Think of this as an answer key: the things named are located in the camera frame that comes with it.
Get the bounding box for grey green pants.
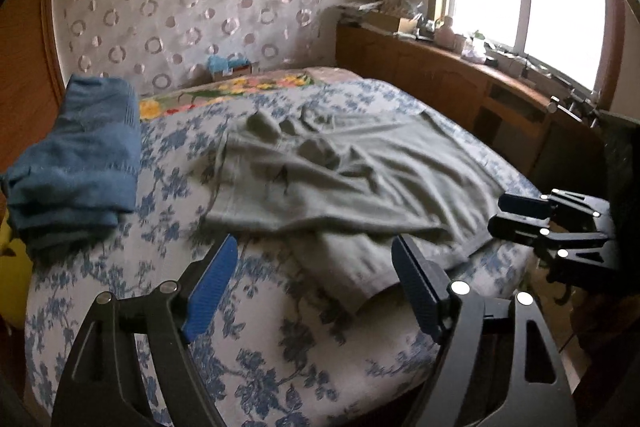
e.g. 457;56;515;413
206;106;502;313

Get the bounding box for wooden wardrobe door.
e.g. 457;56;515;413
0;0;64;168

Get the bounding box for white bottle on sill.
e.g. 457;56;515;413
434;15;456;51

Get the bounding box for folded blue jeans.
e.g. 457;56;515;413
1;76;141;258

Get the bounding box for cardboard box on sideboard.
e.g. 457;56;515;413
363;11;418;34

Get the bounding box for wooden sideboard cabinet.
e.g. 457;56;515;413
335;23;608;198

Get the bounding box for blue floral white quilt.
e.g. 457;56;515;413
24;77;544;427

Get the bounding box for colourful floral bed sheet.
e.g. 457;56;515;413
139;67;361;121

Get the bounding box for yellow cloth at bedside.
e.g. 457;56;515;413
0;212;32;329

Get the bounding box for small box with blue cloth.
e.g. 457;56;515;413
206;54;254;80

